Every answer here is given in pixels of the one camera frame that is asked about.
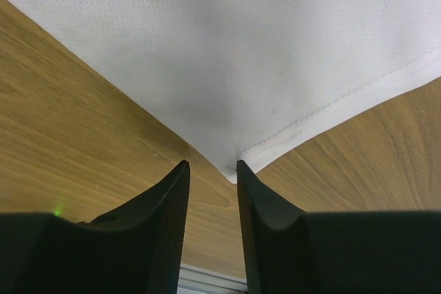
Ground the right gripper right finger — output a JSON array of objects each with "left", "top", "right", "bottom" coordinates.
[{"left": 236, "top": 160, "right": 440, "bottom": 293}]

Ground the aluminium frame rail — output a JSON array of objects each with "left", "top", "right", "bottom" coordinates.
[{"left": 176, "top": 264, "right": 248, "bottom": 294}]

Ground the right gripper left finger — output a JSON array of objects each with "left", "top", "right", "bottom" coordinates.
[{"left": 1, "top": 161, "right": 190, "bottom": 293}]

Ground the white t-shirt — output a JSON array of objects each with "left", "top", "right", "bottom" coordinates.
[{"left": 8, "top": 0, "right": 440, "bottom": 182}]

